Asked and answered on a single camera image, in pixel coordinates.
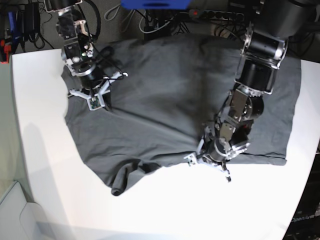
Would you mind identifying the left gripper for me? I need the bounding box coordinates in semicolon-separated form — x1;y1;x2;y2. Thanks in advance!
183;138;232;183

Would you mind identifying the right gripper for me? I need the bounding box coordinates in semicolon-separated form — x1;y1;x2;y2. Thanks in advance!
68;71;129;106

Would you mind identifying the dark grey t-shirt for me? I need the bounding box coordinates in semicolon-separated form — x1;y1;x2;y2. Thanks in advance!
61;33;302;197

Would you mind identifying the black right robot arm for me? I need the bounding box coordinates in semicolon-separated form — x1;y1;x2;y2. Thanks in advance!
44;0;128;111

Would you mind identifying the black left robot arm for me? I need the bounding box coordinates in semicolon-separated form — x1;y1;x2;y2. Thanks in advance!
185;0;320;181

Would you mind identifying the red and black clamp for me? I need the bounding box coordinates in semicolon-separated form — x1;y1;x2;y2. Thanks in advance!
0;38;12;64

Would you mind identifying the blue box overhead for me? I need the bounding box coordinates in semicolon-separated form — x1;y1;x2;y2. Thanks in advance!
120;0;191;10

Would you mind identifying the black power strip red light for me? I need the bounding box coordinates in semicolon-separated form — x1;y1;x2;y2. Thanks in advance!
188;9;245;22

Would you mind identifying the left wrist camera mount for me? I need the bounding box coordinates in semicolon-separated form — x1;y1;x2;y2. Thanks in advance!
183;125;232;183

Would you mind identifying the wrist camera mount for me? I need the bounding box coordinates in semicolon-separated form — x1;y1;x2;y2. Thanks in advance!
183;125;232;183
68;71;129;111

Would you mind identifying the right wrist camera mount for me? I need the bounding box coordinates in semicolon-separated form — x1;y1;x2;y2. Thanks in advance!
68;71;129;111

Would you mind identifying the white cable loop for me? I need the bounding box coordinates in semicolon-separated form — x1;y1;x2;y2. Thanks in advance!
138;14;173;34

